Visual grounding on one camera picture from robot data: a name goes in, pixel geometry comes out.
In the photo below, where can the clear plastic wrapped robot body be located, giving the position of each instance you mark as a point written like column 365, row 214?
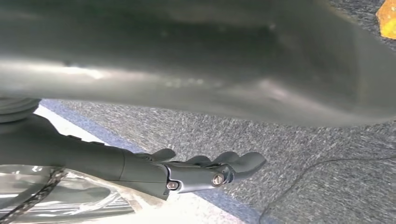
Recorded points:
column 80, row 198

